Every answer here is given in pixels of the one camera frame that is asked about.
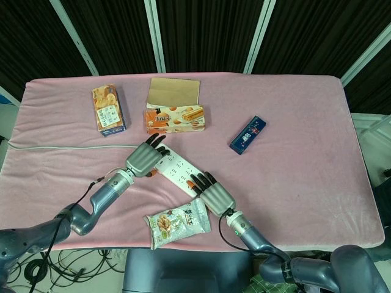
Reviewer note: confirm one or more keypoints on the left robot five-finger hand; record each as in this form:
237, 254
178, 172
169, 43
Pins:
142, 158

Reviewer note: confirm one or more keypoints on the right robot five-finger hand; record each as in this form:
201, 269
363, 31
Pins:
218, 198

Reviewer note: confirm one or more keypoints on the white power strip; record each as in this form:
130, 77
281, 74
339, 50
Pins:
177, 168

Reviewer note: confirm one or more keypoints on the left robot arm grey-blue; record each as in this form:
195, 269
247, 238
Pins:
104, 195

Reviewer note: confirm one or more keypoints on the right robot arm grey-blue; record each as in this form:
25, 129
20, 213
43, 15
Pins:
262, 241

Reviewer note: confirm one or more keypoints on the peanut snack bag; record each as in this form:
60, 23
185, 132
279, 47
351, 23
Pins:
177, 222

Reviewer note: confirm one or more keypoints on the orange biscuit roll box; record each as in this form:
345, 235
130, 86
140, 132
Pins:
171, 120

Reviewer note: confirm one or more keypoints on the orange cookie box blue side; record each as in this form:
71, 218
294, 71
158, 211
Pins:
107, 113

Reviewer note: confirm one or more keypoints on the dark blue slim box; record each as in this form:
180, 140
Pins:
247, 135

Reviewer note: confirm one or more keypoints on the pink fleece table cloth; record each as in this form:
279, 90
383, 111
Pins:
290, 189

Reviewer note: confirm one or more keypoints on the brown cardboard sheet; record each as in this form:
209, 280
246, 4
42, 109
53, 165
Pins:
172, 91

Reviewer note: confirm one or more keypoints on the grey-blue robot torso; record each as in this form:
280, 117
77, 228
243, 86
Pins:
183, 271

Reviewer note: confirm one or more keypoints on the green checkered cloth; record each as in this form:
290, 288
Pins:
265, 285

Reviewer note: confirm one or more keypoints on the black corrugated partition panel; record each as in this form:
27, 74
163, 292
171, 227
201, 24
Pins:
30, 39
207, 33
113, 33
317, 33

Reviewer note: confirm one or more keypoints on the white metal rack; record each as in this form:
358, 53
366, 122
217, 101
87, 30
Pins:
371, 128

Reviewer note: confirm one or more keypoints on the white partition post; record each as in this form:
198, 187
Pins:
258, 39
363, 55
155, 36
76, 42

